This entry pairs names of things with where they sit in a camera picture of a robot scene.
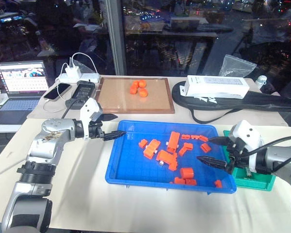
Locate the orange rectangular plastic block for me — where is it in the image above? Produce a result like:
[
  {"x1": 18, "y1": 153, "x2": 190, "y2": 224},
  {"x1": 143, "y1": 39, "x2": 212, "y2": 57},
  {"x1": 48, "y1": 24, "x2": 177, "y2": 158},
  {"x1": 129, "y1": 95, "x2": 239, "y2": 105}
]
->
[{"x1": 143, "y1": 139, "x2": 162, "y2": 160}]

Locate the orange stepped block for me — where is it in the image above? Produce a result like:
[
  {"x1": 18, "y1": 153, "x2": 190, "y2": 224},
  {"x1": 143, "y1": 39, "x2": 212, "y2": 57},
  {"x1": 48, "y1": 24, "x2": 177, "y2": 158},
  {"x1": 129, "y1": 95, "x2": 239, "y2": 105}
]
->
[{"x1": 178, "y1": 142, "x2": 194, "y2": 156}]

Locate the blue plastic tray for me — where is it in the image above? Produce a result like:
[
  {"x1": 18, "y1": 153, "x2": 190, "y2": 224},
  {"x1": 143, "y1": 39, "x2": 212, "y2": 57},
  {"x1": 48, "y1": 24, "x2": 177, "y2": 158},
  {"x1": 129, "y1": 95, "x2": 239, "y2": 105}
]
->
[{"x1": 104, "y1": 119, "x2": 237, "y2": 195}]

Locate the open laptop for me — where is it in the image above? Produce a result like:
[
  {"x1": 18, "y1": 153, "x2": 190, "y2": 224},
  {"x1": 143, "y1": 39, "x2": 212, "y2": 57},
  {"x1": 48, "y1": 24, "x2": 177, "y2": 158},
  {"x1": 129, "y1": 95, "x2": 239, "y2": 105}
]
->
[{"x1": 0, "y1": 60, "x2": 50, "y2": 126}]

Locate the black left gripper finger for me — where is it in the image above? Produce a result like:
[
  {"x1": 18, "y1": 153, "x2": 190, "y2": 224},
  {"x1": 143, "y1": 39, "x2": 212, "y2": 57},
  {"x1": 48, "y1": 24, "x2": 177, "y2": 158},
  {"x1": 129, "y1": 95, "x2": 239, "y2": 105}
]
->
[
  {"x1": 102, "y1": 113, "x2": 118, "y2": 122},
  {"x1": 103, "y1": 131, "x2": 127, "y2": 142}
]

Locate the white charger plug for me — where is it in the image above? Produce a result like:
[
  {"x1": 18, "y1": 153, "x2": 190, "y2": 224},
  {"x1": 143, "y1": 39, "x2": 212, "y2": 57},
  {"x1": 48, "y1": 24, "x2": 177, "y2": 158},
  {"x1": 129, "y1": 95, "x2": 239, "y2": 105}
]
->
[{"x1": 65, "y1": 63, "x2": 80, "y2": 78}]

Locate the small white bottle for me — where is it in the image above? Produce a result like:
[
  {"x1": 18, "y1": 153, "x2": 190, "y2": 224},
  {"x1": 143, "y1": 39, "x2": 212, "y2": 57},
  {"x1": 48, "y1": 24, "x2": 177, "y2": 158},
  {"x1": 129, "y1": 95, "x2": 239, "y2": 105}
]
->
[{"x1": 255, "y1": 75, "x2": 268, "y2": 89}]

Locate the smartphone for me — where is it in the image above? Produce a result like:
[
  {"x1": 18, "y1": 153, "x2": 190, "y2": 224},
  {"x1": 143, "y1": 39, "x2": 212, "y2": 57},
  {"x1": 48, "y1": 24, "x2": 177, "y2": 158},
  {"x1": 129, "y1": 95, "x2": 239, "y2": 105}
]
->
[{"x1": 43, "y1": 83, "x2": 72, "y2": 101}]

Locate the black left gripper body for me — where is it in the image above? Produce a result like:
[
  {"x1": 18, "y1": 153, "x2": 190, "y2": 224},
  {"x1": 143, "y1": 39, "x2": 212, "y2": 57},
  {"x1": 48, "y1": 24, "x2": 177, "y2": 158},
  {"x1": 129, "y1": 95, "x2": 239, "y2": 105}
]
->
[{"x1": 88, "y1": 113, "x2": 105, "y2": 140}]

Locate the black bag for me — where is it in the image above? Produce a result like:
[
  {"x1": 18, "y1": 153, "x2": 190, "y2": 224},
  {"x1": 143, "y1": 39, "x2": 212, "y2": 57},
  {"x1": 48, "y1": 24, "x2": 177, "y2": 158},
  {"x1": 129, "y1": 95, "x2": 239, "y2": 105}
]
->
[{"x1": 171, "y1": 81, "x2": 291, "y2": 125}]

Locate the tall orange block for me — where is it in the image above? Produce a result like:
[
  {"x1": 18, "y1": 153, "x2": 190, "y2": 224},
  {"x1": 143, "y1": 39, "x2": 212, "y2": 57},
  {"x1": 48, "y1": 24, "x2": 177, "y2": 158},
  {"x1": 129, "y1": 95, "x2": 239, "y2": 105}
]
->
[{"x1": 166, "y1": 131, "x2": 181, "y2": 153}]

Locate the white charging cable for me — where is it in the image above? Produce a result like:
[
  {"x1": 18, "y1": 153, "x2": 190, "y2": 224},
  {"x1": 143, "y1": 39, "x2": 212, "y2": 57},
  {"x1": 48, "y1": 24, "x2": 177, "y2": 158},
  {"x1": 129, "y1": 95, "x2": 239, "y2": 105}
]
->
[{"x1": 43, "y1": 51, "x2": 99, "y2": 113}]

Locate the black power cable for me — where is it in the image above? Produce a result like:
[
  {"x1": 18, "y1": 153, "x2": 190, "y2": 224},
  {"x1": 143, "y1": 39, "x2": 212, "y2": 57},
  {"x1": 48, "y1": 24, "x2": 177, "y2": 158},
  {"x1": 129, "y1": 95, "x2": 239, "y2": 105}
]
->
[{"x1": 61, "y1": 99, "x2": 88, "y2": 120}]

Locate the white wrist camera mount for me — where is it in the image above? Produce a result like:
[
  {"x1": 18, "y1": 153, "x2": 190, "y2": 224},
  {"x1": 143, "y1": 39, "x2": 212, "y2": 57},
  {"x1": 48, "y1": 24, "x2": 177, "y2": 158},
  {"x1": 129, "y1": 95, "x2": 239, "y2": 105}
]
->
[
  {"x1": 228, "y1": 119, "x2": 264, "y2": 173},
  {"x1": 79, "y1": 97, "x2": 104, "y2": 141}
]

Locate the grey window frame post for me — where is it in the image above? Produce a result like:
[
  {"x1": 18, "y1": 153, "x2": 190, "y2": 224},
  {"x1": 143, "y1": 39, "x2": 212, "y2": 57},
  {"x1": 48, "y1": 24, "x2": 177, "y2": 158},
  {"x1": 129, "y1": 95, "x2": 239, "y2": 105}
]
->
[{"x1": 106, "y1": 0, "x2": 128, "y2": 76}]

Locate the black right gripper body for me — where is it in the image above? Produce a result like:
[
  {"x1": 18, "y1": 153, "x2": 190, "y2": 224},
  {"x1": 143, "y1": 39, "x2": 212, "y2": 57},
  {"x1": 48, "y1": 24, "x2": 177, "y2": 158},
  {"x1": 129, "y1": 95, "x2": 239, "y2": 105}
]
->
[{"x1": 226, "y1": 136, "x2": 250, "y2": 174}]

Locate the clear plastic zip bag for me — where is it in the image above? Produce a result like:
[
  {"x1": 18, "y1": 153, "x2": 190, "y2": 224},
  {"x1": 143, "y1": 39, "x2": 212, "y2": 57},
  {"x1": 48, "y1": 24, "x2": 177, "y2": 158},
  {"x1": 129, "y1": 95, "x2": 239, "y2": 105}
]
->
[{"x1": 218, "y1": 54, "x2": 258, "y2": 79}]

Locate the green plastic tray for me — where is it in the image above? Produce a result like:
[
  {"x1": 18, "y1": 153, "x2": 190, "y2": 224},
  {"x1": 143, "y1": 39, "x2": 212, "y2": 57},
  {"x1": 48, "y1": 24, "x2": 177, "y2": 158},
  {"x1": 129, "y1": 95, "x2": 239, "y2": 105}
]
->
[{"x1": 223, "y1": 130, "x2": 277, "y2": 192}]

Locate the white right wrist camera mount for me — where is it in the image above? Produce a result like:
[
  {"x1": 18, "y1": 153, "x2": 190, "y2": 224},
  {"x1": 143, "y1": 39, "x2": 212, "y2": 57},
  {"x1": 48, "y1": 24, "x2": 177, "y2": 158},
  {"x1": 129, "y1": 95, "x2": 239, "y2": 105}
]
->
[{"x1": 228, "y1": 119, "x2": 264, "y2": 173}]

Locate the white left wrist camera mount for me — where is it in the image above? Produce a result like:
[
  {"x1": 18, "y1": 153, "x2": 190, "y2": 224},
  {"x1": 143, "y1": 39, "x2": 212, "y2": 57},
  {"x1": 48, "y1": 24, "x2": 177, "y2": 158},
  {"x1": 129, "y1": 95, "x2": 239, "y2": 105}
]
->
[{"x1": 79, "y1": 97, "x2": 104, "y2": 141}]

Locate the black power adapter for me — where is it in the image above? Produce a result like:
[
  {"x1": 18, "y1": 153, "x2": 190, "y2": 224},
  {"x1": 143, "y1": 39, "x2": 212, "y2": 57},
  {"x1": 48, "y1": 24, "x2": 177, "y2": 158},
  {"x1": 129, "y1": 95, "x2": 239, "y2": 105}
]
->
[{"x1": 65, "y1": 80, "x2": 96, "y2": 109}]

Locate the wooden framed cork board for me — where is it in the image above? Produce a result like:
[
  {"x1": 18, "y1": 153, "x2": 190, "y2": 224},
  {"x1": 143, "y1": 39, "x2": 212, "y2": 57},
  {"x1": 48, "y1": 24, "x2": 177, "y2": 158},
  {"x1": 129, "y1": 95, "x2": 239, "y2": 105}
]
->
[{"x1": 94, "y1": 77, "x2": 176, "y2": 115}]

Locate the white power strip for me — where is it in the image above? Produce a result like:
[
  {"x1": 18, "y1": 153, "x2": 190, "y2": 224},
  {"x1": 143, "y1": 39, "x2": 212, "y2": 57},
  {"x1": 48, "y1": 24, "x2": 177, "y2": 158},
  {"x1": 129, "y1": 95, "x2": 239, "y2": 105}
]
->
[{"x1": 56, "y1": 73, "x2": 100, "y2": 84}]

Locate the long white box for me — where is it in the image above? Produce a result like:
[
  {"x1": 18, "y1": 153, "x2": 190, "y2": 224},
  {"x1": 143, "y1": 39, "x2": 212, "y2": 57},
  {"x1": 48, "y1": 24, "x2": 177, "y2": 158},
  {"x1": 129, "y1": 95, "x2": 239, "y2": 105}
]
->
[{"x1": 184, "y1": 75, "x2": 251, "y2": 100}]

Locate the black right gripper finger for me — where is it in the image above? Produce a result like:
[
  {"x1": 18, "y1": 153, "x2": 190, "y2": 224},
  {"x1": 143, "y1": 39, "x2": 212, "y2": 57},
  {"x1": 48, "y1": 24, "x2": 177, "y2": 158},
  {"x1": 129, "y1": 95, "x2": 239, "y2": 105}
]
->
[
  {"x1": 207, "y1": 136, "x2": 230, "y2": 146},
  {"x1": 196, "y1": 155, "x2": 228, "y2": 170}
]

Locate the orange L-shaped plastic part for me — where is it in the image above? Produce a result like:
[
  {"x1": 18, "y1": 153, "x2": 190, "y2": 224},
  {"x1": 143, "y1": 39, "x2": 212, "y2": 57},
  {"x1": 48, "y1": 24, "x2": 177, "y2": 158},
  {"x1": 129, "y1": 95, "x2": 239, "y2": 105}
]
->
[{"x1": 156, "y1": 150, "x2": 179, "y2": 171}]

